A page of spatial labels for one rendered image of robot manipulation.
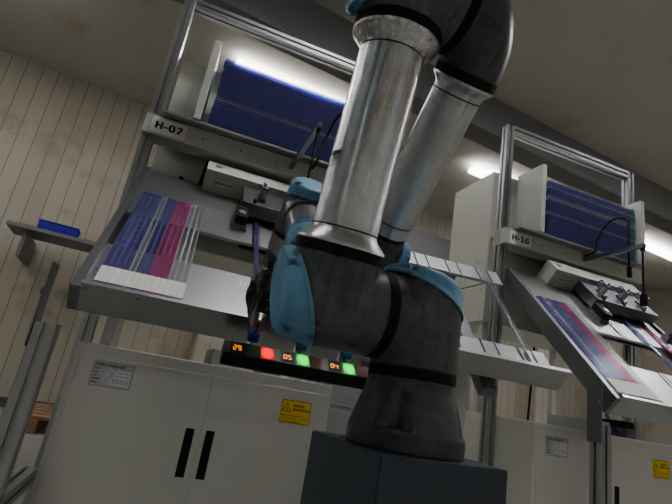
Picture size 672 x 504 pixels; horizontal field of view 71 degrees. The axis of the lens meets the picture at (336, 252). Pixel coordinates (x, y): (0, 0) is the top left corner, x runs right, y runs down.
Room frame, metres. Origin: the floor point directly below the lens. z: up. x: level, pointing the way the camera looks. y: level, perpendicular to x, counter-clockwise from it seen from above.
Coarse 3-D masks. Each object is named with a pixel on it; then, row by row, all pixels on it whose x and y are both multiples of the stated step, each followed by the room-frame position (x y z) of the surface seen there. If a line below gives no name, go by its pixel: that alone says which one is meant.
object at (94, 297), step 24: (96, 288) 0.95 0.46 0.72; (120, 288) 0.96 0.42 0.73; (96, 312) 0.99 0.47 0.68; (120, 312) 1.00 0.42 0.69; (144, 312) 1.00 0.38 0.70; (168, 312) 1.01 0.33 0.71; (192, 312) 1.01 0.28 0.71; (216, 312) 1.02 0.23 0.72; (216, 336) 1.07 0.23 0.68; (240, 336) 1.07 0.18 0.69; (264, 336) 1.08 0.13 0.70; (360, 360) 1.16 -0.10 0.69
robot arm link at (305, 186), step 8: (296, 184) 0.77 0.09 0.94; (304, 184) 0.77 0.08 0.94; (312, 184) 0.78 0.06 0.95; (320, 184) 0.79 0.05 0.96; (288, 192) 0.78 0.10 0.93; (296, 192) 0.77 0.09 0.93; (304, 192) 0.76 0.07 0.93; (312, 192) 0.76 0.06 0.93; (320, 192) 0.77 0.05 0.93; (288, 200) 0.78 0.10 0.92; (296, 200) 0.77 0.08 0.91; (304, 200) 0.76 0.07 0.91; (312, 200) 0.77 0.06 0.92; (288, 208) 0.77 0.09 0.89; (280, 216) 0.81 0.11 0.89; (280, 224) 0.82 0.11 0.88; (280, 232) 0.82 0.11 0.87
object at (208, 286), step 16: (96, 272) 1.00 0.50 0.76; (192, 272) 1.12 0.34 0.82; (208, 272) 1.15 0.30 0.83; (224, 272) 1.17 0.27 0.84; (192, 288) 1.08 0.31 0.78; (208, 288) 1.10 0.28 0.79; (224, 288) 1.12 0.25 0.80; (240, 288) 1.14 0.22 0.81; (208, 304) 1.06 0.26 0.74; (224, 304) 1.08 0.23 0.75; (240, 304) 1.10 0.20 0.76
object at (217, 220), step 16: (160, 176) 1.44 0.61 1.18; (160, 192) 1.36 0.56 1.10; (176, 192) 1.39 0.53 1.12; (192, 192) 1.43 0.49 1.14; (208, 192) 1.47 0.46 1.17; (128, 208) 1.23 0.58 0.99; (208, 208) 1.39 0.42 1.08; (224, 208) 1.43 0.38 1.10; (208, 224) 1.32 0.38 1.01; (224, 224) 1.35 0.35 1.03; (272, 224) 1.46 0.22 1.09; (240, 240) 1.31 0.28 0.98
